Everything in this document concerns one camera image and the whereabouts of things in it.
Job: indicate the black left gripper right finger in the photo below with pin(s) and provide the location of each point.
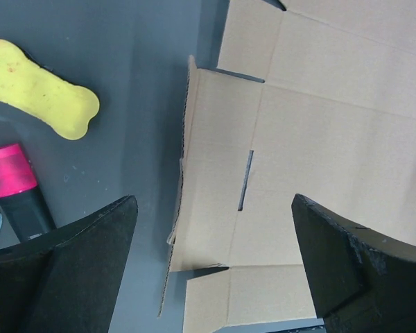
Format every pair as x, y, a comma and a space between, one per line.
360, 280

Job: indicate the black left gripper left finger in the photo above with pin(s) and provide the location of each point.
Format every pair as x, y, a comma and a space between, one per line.
68, 280

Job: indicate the brown cardboard box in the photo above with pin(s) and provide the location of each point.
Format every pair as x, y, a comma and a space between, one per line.
309, 97

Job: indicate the pink and black marker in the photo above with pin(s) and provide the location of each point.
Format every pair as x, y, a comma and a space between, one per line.
21, 198

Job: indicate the yellow bone-shaped sponge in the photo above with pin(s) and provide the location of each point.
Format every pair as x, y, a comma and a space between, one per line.
65, 107

